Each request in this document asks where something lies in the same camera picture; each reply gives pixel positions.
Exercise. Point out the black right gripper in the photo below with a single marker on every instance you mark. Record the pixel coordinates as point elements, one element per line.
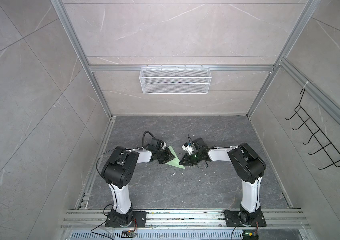
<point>187,158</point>

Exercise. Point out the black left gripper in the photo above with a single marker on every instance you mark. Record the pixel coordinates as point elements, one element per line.
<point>170,156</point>

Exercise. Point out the light green paper sheet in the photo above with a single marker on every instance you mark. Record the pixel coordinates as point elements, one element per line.
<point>175,162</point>

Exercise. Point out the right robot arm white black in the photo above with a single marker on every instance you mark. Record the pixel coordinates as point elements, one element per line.
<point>247,164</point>

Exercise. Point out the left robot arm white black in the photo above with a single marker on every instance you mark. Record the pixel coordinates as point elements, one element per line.
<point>118,172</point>

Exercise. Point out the left small circuit board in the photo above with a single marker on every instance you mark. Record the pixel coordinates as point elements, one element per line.
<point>129,234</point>

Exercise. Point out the small circuit board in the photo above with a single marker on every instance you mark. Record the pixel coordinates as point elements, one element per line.
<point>129,234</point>
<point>250,235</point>

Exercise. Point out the right small circuit board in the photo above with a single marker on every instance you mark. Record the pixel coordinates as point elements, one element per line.
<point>250,235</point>

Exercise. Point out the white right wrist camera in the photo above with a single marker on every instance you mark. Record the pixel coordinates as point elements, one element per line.
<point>188,148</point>

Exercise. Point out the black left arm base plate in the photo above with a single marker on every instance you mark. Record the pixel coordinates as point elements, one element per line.
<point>130,219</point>

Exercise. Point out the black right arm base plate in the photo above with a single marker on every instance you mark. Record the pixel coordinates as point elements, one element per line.
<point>243,218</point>

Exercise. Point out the white wire mesh basket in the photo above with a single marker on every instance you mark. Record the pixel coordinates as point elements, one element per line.
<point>175,80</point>

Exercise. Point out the aluminium frame rail front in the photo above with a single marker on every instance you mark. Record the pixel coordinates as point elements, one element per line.
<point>218,219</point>

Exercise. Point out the black wire hook rack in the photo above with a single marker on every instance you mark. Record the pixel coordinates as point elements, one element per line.
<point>325,144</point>

